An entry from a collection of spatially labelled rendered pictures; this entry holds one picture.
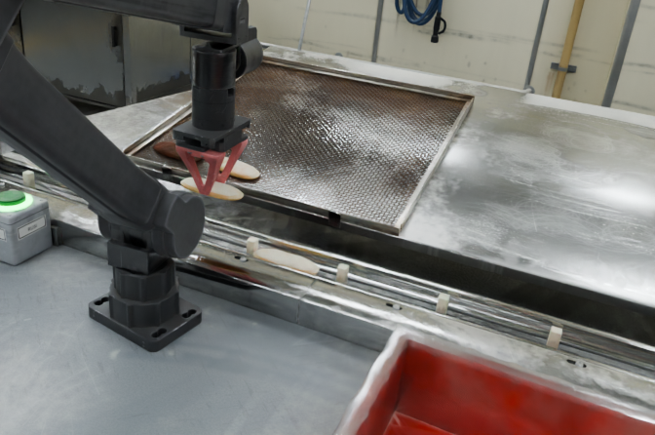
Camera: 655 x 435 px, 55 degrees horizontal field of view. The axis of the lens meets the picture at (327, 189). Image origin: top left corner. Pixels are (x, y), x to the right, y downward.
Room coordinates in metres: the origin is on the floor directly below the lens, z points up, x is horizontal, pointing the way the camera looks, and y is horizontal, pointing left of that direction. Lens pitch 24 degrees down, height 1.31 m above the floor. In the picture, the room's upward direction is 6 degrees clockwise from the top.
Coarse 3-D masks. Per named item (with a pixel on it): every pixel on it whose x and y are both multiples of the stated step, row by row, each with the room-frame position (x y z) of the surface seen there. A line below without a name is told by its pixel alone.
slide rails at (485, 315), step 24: (0, 168) 0.98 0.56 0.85; (48, 192) 0.91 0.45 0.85; (72, 192) 0.92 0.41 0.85; (240, 240) 0.81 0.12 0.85; (360, 288) 0.72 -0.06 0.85; (384, 288) 0.72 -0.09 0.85; (408, 288) 0.73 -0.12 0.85; (480, 312) 0.69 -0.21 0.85; (576, 336) 0.66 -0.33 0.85; (624, 360) 0.62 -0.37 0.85; (648, 360) 0.62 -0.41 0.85
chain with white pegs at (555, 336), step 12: (12, 180) 0.96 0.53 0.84; (24, 180) 0.93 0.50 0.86; (252, 240) 0.78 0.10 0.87; (252, 252) 0.78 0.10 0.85; (324, 276) 0.75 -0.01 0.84; (336, 276) 0.73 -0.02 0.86; (444, 300) 0.68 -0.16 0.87; (444, 312) 0.68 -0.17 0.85; (480, 324) 0.68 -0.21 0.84; (552, 336) 0.63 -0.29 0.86
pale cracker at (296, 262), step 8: (256, 256) 0.77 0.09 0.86; (264, 256) 0.76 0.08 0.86; (272, 256) 0.76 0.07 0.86; (280, 256) 0.76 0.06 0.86; (288, 256) 0.77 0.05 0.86; (296, 256) 0.77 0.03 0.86; (280, 264) 0.75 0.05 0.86; (288, 264) 0.75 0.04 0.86; (296, 264) 0.75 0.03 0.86; (304, 264) 0.75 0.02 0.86; (312, 264) 0.75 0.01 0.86; (304, 272) 0.74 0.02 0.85; (312, 272) 0.74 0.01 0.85
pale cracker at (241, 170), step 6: (222, 162) 0.97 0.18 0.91; (240, 162) 0.97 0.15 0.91; (222, 168) 0.96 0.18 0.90; (234, 168) 0.95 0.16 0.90; (240, 168) 0.95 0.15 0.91; (246, 168) 0.96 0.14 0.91; (252, 168) 0.96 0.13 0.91; (234, 174) 0.95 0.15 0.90; (240, 174) 0.94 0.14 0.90; (246, 174) 0.94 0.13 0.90; (252, 174) 0.94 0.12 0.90; (258, 174) 0.95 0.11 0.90
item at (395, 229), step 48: (288, 96) 1.26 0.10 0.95; (336, 96) 1.27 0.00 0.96; (384, 96) 1.28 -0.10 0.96; (432, 96) 1.29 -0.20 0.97; (144, 144) 1.03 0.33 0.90; (288, 144) 1.06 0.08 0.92; (384, 144) 1.07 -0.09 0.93; (432, 144) 1.08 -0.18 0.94; (288, 192) 0.91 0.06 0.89; (384, 192) 0.92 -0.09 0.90
